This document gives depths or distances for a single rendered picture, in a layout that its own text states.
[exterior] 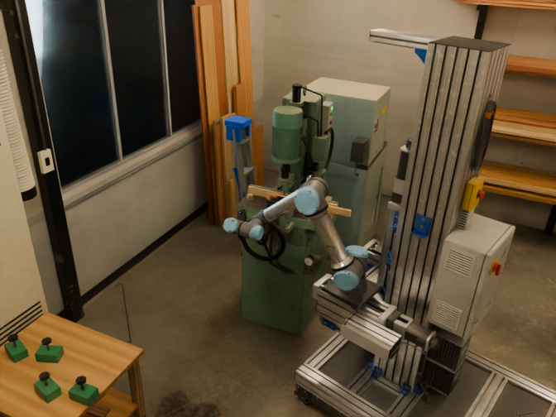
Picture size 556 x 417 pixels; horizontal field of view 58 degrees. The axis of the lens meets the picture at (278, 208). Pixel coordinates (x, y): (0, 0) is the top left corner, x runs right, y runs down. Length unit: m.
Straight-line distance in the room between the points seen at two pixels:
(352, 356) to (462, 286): 0.98
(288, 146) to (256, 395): 1.48
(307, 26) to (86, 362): 3.80
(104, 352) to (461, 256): 1.77
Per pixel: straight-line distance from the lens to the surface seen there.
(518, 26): 4.89
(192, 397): 3.14
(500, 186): 4.79
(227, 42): 4.56
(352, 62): 5.16
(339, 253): 2.31
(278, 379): 3.22
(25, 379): 2.71
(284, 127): 2.89
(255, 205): 3.12
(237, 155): 3.86
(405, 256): 2.51
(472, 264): 2.32
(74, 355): 2.75
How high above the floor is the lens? 2.35
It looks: 28 degrees down
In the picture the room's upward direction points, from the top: 2 degrees clockwise
